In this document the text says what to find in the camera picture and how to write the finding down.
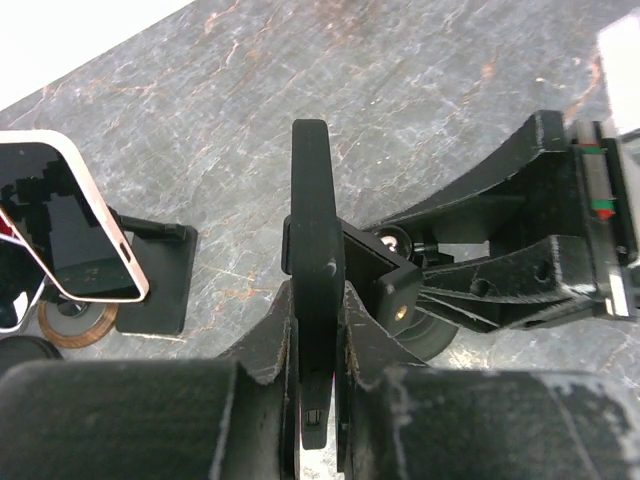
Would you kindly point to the black phone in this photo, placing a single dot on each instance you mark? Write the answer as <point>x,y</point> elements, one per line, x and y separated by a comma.
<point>317,263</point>

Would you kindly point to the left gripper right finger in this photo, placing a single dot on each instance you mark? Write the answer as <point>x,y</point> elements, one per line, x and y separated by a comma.
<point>397,418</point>

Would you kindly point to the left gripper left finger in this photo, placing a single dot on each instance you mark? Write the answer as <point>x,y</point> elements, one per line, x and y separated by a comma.
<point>234,416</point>

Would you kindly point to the black round-base left stand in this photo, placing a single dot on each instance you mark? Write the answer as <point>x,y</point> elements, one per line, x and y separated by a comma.
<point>16,350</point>

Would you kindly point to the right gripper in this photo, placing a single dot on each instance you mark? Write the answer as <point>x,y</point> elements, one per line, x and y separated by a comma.
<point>521,193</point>

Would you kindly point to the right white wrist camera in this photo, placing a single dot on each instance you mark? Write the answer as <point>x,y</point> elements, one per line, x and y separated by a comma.
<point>618,45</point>

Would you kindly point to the phone in purple case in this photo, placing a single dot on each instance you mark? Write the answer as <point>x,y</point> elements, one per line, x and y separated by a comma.
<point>22,281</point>

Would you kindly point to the black round-base phone stand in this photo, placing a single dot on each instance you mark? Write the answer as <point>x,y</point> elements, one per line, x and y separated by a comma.
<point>388,286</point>

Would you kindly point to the phone in pink case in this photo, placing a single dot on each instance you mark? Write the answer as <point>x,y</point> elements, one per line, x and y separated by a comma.
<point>51,202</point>

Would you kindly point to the black flat-base phone stand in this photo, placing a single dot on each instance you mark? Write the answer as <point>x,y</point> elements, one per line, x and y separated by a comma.
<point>166,254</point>

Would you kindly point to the wooden round-base phone stand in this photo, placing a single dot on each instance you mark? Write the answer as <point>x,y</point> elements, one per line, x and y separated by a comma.
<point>75,325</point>

